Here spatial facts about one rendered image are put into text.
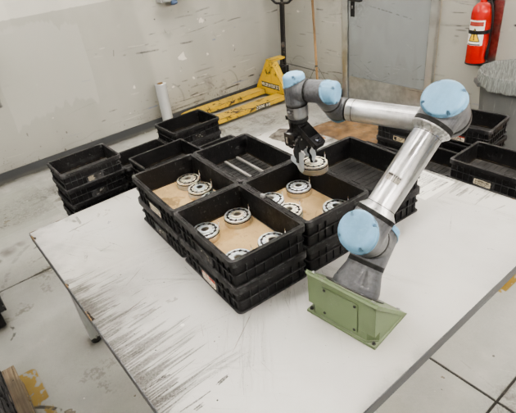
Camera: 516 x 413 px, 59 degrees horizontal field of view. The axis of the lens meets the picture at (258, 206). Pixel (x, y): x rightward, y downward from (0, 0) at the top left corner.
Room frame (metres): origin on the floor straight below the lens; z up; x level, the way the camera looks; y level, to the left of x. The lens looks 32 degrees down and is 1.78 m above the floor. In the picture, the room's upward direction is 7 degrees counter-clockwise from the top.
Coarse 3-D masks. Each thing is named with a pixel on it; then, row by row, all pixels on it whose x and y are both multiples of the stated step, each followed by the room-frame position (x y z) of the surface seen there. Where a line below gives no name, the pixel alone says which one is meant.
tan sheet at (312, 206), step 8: (280, 192) 1.63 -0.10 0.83; (312, 192) 1.59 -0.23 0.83; (288, 200) 1.55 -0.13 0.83; (296, 200) 1.55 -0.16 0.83; (304, 200) 1.54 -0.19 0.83; (312, 200) 1.53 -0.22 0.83; (320, 200) 1.52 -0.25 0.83; (328, 200) 1.52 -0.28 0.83; (304, 208) 1.48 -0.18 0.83; (312, 208) 1.47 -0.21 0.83; (320, 208) 1.46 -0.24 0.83; (304, 216) 1.42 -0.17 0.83; (312, 216) 1.42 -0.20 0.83
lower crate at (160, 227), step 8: (144, 208) 1.68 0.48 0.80; (152, 216) 1.61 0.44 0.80; (152, 224) 1.67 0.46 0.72; (160, 224) 1.59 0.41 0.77; (160, 232) 1.59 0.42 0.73; (168, 232) 1.50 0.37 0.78; (168, 240) 1.53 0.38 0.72; (176, 240) 1.44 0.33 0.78; (176, 248) 1.47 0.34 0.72; (184, 256) 1.42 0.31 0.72
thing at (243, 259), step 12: (252, 192) 1.48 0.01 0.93; (192, 204) 1.44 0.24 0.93; (180, 216) 1.37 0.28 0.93; (288, 216) 1.28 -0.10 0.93; (192, 228) 1.29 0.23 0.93; (300, 228) 1.21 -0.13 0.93; (204, 240) 1.21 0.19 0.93; (276, 240) 1.16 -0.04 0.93; (216, 252) 1.14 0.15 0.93; (252, 252) 1.11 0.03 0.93; (264, 252) 1.13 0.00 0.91; (228, 264) 1.08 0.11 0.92; (240, 264) 1.08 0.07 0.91
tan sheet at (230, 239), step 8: (216, 224) 1.44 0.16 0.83; (224, 224) 1.44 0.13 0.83; (256, 224) 1.41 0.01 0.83; (224, 232) 1.38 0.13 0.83; (232, 232) 1.38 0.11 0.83; (240, 232) 1.37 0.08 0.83; (248, 232) 1.36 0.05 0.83; (256, 232) 1.36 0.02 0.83; (264, 232) 1.35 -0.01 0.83; (224, 240) 1.33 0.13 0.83; (232, 240) 1.33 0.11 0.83; (240, 240) 1.32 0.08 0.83; (248, 240) 1.31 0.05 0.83; (256, 240) 1.31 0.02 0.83; (224, 248) 1.28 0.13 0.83; (232, 248) 1.28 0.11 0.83; (248, 248) 1.27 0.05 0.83
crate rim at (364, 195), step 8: (280, 168) 1.65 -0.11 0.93; (256, 176) 1.60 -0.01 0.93; (336, 176) 1.52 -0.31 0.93; (352, 184) 1.44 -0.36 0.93; (256, 192) 1.48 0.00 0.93; (368, 192) 1.38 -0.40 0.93; (272, 200) 1.40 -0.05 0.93; (352, 200) 1.34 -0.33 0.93; (360, 200) 1.36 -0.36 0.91; (336, 208) 1.30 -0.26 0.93; (344, 208) 1.31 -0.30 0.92; (296, 216) 1.28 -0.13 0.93; (320, 216) 1.26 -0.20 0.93; (328, 216) 1.28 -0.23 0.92; (312, 224) 1.24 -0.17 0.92
